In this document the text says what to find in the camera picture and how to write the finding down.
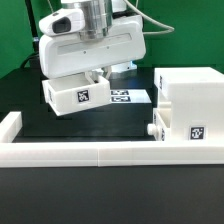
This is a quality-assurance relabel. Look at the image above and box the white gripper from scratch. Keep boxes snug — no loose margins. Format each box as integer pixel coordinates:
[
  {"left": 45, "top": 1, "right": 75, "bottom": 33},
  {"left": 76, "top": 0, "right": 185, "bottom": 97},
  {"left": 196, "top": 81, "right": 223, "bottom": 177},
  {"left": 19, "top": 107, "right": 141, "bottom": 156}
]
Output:
[{"left": 39, "top": 9, "right": 146, "bottom": 84}]

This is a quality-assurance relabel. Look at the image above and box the white front drawer box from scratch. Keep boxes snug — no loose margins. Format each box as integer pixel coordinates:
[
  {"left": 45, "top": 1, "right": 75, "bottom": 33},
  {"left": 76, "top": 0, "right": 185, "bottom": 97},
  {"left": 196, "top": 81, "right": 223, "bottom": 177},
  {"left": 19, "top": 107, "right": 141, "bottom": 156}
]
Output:
[{"left": 147, "top": 102, "right": 171, "bottom": 141}]

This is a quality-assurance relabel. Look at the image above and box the white drawer box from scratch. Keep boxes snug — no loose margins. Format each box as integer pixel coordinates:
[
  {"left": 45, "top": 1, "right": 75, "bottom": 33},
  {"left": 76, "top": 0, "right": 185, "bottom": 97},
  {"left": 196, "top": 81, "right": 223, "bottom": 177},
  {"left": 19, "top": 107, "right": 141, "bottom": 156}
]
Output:
[
  {"left": 147, "top": 102, "right": 171, "bottom": 141},
  {"left": 42, "top": 73, "right": 111, "bottom": 116}
]

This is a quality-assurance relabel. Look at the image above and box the white drawer cabinet housing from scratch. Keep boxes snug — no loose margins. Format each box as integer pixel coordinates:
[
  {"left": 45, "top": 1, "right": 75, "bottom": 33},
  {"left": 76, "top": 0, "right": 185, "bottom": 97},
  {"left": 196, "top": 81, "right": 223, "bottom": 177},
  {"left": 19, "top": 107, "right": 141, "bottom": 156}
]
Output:
[{"left": 154, "top": 67, "right": 224, "bottom": 142}]

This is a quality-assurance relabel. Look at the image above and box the black camera stand pole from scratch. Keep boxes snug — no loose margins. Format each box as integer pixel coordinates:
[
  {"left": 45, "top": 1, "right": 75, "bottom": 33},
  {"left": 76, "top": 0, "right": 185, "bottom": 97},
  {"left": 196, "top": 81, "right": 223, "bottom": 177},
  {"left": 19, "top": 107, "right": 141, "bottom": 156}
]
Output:
[{"left": 24, "top": 0, "right": 40, "bottom": 69}]

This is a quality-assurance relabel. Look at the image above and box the black cable with connector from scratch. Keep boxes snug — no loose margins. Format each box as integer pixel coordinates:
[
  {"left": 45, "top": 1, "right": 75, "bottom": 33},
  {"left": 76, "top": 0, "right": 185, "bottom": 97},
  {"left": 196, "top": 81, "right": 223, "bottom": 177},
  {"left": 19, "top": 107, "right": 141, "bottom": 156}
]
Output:
[{"left": 20, "top": 53, "right": 41, "bottom": 70}]

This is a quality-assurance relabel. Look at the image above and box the white U-shaped fence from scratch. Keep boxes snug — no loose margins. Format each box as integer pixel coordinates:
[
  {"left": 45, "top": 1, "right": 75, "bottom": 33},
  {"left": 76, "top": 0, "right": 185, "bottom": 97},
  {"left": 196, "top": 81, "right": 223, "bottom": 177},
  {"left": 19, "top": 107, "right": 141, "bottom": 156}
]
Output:
[{"left": 0, "top": 112, "right": 224, "bottom": 168}]

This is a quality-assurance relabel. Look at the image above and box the white thin cable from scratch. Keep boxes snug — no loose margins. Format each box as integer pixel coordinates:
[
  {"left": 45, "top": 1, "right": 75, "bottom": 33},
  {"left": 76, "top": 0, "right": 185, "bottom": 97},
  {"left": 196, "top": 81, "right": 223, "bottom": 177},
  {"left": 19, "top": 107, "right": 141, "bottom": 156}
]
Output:
[{"left": 124, "top": 0, "right": 176, "bottom": 36}]

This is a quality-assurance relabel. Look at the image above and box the white fiducial marker sheet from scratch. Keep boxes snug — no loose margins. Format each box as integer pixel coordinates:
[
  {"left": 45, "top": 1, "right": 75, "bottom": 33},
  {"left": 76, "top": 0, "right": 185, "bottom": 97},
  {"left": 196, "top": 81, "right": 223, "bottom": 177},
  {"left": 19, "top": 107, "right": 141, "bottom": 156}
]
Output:
[{"left": 111, "top": 89, "right": 151, "bottom": 103}]

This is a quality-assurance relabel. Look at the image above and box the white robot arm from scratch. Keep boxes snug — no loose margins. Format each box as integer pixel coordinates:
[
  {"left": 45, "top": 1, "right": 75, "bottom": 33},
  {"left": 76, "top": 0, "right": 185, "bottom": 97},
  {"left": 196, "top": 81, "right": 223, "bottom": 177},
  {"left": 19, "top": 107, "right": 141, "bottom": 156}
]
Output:
[{"left": 39, "top": 0, "right": 146, "bottom": 79}]

